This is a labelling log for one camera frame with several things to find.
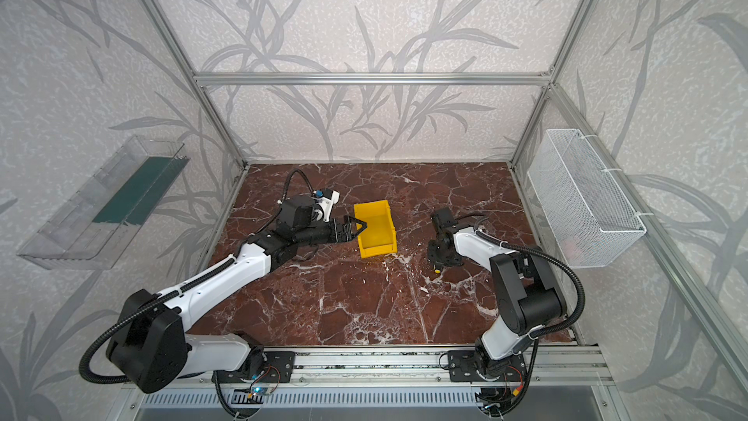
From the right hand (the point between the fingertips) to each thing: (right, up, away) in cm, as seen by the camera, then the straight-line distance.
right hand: (436, 249), depth 95 cm
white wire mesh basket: (+28, +14, -33) cm, 46 cm away
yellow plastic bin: (-19, +3, +4) cm, 20 cm away
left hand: (-23, +12, -15) cm, 30 cm away
